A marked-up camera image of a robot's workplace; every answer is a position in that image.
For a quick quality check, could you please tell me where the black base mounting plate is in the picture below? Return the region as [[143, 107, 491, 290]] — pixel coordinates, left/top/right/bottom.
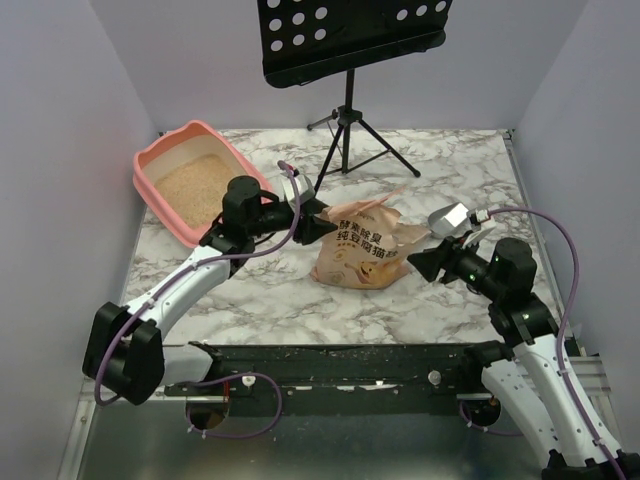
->
[[164, 341, 526, 425]]

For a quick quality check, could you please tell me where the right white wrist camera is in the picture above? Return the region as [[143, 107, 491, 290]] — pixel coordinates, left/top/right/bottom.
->
[[460, 209, 496, 249]]

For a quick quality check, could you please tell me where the pink litter box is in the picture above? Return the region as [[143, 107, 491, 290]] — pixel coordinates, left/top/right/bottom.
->
[[133, 120, 273, 248]]

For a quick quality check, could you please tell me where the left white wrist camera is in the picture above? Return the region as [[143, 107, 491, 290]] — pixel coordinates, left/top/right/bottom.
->
[[281, 173, 315, 206]]

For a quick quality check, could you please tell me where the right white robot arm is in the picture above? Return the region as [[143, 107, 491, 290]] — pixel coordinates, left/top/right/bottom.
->
[[408, 237, 639, 479]]

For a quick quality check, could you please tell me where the metal litter scoop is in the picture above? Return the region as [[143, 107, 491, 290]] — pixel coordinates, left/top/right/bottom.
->
[[427, 202, 470, 239]]

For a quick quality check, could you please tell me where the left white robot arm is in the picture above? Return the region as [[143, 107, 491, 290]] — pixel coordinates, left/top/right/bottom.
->
[[82, 170, 337, 405]]

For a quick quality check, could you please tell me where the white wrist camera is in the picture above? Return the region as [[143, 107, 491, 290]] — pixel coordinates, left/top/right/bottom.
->
[[281, 173, 315, 206], [460, 209, 496, 249]]

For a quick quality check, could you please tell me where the black music stand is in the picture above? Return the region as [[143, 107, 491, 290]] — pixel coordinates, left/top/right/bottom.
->
[[257, 0, 452, 188]]

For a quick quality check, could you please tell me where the aluminium frame rail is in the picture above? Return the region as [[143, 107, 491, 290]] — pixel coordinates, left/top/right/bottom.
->
[[564, 338, 611, 397]]

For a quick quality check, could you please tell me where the orange cat litter bag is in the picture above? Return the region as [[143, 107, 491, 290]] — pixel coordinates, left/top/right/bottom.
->
[[311, 191, 430, 290]]

